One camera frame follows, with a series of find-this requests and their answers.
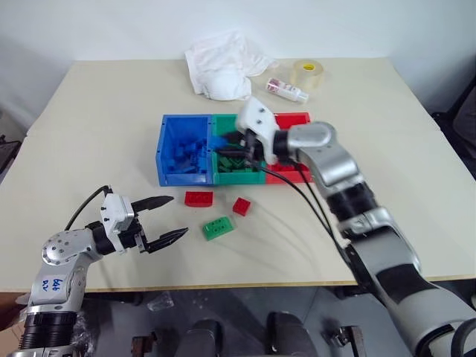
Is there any brown cardboard box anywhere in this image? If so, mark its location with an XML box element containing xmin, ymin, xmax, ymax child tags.
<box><xmin>0</xmin><ymin>292</ymin><xmax>31</xmax><ymax>357</ymax></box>

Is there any long red toy block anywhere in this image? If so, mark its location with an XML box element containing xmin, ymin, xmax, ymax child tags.
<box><xmin>184</xmin><ymin>190</ymin><xmax>216</xmax><ymax>208</ymax></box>

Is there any clear tape roll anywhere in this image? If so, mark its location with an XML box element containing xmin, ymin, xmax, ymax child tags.
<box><xmin>290</xmin><ymin>59</ymin><xmax>325</xmax><ymax>91</ymax></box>

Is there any red plastic bin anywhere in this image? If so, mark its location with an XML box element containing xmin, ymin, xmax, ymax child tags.
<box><xmin>264</xmin><ymin>112</ymin><xmax>316</xmax><ymax>186</ymax></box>

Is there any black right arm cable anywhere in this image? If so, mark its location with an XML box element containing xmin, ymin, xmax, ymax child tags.
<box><xmin>295</xmin><ymin>161</ymin><xmax>351</xmax><ymax>251</ymax></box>
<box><xmin>255</xmin><ymin>162</ymin><xmax>349</xmax><ymax>254</ymax></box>

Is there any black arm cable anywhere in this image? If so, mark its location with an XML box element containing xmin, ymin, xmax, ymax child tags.
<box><xmin>295</xmin><ymin>161</ymin><xmax>351</xmax><ymax>251</ymax></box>
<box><xmin>64</xmin><ymin>184</ymin><xmax>113</xmax><ymax>232</ymax></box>
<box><xmin>255</xmin><ymin>162</ymin><xmax>349</xmax><ymax>254</ymax></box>

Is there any white crumpled cloth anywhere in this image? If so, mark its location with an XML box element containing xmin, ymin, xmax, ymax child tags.
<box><xmin>184</xmin><ymin>30</ymin><xmax>280</xmax><ymax>102</ymax></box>

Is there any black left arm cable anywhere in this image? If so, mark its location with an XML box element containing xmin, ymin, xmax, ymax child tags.
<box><xmin>64</xmin><ymin>184</ymin><xmax>113</xmax><ymax>232</ymax></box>

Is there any green plastic bin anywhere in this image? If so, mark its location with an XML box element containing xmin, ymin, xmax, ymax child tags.
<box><xmin>209</xmin><ymin>113</ymin><xmax>269</xmax><ymax>186</ymax></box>

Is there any blue plastic bin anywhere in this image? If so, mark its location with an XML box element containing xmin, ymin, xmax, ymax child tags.
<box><xmin>155</xmin><ymin>113</ymin><xmax>216</xmax><ymax>187</ymax></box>

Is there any clear plastic bag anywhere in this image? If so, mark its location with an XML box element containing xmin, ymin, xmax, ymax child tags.
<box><xmin>146</xmin><ymin>292</ymin><xmax>176</xmax><ymax>312</ymax></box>

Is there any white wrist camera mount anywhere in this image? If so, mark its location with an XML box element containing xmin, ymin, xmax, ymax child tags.
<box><xmin>99</xmin><ymin>193</ymin><xmax>135</xmax><ymax>254</ymax></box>
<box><xmin>237</xmin><ymin>97</ymin><xmax>281</xmax><ymax>165</ymax></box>

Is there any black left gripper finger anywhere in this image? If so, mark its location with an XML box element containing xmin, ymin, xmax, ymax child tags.
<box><xmin>144</xmin><ymin>227</ymin><xmax>190</xmax><ymax>255</ymax></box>
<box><xmin>132</xmin><ymin>195</ymin><xmax>176</xmax><ymax>212</ymax></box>

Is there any dark rounded shape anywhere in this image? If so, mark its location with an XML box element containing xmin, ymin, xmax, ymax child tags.
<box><xmin>183</xmin><ymin>319</ymin><xmax>225</xmax><ymax>357</ymax></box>
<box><xmin>267</xmin><ymin>311</ymin><xmax>318</xmax><ymax>357</ymax></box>

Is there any dark box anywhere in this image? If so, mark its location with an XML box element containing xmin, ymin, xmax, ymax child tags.
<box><xmin>0</xmin><ymin>135</ymin><xmax>22</xmax><ymax>176</ymax></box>

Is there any black chair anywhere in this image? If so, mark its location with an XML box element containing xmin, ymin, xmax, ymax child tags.
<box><xmin>431</xmin><ymin>79</ymin><xmax>476</xmax><ymax>159</ymax></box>

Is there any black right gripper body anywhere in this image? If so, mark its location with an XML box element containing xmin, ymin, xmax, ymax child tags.
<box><xmin>242</xmin><ymin>129</ymin><xmax>266</xmax><ymax>163</ymax></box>

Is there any small white spray bottle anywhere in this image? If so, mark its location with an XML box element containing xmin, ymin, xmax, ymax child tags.
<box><xmin>265</xmin><ymin>77</ymin><xmax>310</xmax><ymax>103</ymax></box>

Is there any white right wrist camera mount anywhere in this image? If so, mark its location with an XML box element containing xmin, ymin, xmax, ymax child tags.
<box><xmin>237</xmin><ymin>97</ymin><xmax>281</xmax><ymax>165</ymax></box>

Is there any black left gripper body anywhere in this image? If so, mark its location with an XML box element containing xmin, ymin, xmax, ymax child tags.
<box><xmin>119</xmin><ymin>219</ymin><xmax>150</xmax><ymax>255</ymax></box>

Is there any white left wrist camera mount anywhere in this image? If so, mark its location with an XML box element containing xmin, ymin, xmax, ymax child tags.
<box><xmin>99</xmin><ymin>193</ymin><xmax>135</xmax><ymax>254</ymax></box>

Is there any small red toy block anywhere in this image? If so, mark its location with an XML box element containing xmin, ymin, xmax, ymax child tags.
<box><xmin>232</xmin><ymin>197</ymin><xmax>251</xmax><ymax>216</ymax></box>

